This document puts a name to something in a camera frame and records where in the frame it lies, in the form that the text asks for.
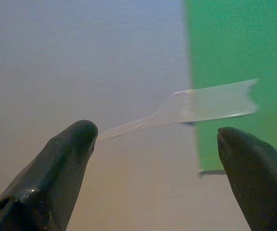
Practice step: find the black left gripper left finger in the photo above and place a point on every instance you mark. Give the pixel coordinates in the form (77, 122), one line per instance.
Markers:
(44, 183)

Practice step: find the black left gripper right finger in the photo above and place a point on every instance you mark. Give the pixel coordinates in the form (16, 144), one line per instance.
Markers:
(261, 183)

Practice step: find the clear adhesive tape strip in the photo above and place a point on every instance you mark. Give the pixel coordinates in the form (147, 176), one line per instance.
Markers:
(220, 103)

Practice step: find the green paper sheet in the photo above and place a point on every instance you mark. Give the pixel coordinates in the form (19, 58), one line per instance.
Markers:
(237, 48)

